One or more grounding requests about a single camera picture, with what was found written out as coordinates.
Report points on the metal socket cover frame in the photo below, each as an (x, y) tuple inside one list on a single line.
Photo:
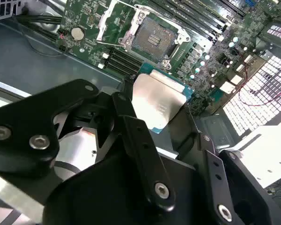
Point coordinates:
[(103, 25)]

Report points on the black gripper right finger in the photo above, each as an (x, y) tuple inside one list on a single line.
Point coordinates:
[(213, 168)]

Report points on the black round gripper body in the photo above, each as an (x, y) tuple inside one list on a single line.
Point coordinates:
[(103, 194)]

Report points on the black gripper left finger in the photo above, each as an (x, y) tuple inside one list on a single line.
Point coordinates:
[(25, 122)]

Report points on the silver topped CPU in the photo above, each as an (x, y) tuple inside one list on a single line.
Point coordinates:
[(159, 98)]

